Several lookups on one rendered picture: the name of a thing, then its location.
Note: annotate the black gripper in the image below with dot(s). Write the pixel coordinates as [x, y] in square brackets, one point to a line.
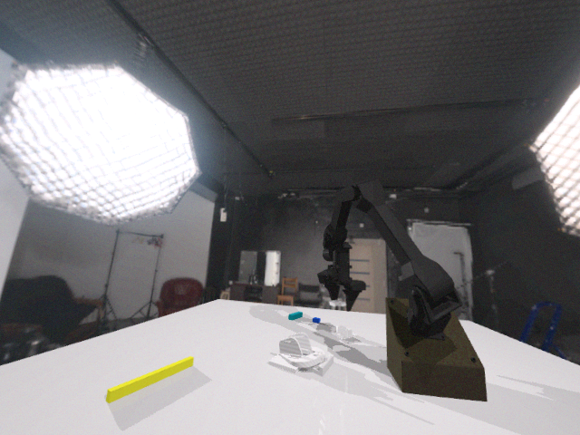
[352, 287]

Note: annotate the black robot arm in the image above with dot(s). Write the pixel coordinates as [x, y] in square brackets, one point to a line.
[431, 291]

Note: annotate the yellow flat bar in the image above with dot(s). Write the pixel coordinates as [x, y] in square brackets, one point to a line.
[129, 387]

